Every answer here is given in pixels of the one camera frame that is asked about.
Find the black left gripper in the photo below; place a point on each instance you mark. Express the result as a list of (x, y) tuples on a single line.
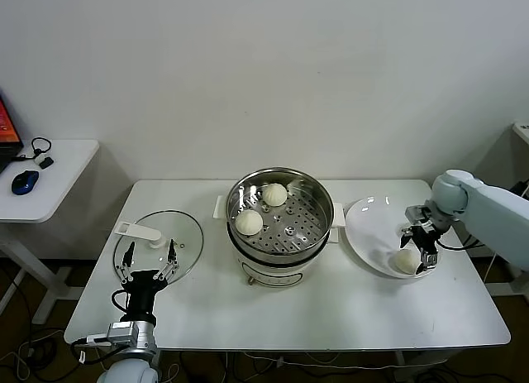
[(141, 296)]

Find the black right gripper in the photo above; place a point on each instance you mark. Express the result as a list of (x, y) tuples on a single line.
[(425, 234)]

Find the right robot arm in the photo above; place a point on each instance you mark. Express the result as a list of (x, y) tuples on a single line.
[(496, 209)]

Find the stainless steel steamer basket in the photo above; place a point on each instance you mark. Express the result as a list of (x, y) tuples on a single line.
[(306, 230)]

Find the white round plate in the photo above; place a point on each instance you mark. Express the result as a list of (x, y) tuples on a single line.
[(372, 234)]

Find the white side table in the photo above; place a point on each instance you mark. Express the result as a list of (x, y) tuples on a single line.
[(62, 184)]

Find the white electric cooker pot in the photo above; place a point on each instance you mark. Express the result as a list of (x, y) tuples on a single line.
[(268, 275)]

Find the small black device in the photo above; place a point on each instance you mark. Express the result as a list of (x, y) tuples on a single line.
[(45, 164)]

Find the blue computer mouse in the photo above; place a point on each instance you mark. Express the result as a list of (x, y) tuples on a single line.
[(25, 182)]

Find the white desk edge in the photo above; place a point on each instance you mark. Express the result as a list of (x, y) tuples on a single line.
[(521, 131)]

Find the black laptop with red screen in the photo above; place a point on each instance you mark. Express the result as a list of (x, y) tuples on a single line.
[(6, 130)]

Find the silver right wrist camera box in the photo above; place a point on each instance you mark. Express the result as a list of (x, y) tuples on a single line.
[(416, 215)]

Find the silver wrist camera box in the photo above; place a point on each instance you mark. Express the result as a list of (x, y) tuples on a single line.
[(416, 215), (123, 333)]

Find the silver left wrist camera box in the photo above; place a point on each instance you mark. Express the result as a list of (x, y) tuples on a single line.
[(123, 333)]

